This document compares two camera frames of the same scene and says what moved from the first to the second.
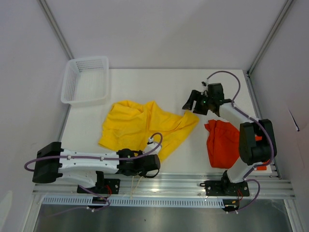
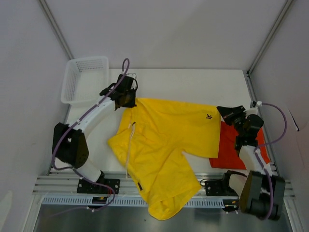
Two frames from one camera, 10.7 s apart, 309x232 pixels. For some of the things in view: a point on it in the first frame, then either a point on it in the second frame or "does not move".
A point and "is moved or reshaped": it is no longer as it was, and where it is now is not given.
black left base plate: (111, 186) does not move
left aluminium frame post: (50, 18) does not move
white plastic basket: (85, 80) does not move
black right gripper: (194, 95) -> (228, 113)
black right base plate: (220, 188) does not move
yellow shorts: (130, 124) is moved or reshaped
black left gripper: (140, 152) -> (132, 103)
